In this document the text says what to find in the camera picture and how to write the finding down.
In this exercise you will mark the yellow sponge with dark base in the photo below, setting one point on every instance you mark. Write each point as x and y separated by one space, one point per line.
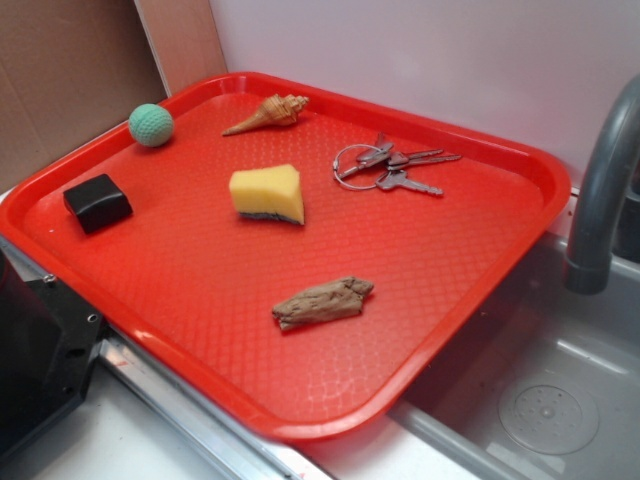
272 193

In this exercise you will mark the red plastic tray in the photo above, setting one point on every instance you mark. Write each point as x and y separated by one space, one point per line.
193 282

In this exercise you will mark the brown driftwood piece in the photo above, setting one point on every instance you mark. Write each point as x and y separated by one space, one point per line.
334 300

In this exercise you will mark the silver key lower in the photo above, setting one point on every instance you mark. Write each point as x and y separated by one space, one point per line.
399 179

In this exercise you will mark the silver key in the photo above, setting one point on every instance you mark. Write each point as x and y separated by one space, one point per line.
420 160
384 150
399 179

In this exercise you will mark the silver key upper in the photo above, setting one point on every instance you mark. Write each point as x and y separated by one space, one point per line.
384 150

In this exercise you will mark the silver key middle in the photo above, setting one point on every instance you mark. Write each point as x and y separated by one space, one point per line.
420 160

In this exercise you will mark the brown spiral seashell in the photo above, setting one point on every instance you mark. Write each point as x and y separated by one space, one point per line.
279 111

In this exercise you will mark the green golf ball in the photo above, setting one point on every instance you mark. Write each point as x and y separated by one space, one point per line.
151 125

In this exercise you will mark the black rectangular block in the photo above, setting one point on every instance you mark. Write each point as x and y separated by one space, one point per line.
97 203

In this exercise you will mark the grey plastic sink basin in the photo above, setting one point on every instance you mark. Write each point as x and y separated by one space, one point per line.
531 328

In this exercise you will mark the sink drain cover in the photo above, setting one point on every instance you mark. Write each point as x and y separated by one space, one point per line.
548 419

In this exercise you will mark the grey faucet spout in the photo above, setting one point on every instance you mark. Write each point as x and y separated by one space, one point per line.
606 219

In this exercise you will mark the brown cardboard panel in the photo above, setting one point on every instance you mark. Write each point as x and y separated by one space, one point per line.
72 70

